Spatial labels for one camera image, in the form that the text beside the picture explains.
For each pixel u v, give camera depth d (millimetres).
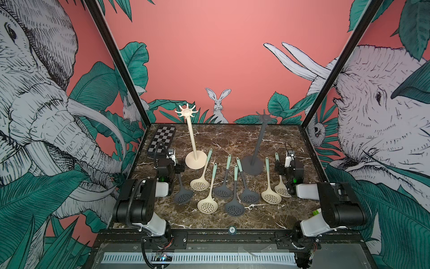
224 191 881
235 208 822
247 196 864
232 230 777
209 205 824
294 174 719
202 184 904
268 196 863
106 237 747
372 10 698
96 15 712
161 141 1074
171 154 802
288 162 832
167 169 724
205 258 701
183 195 859
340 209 454
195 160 1010
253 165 998
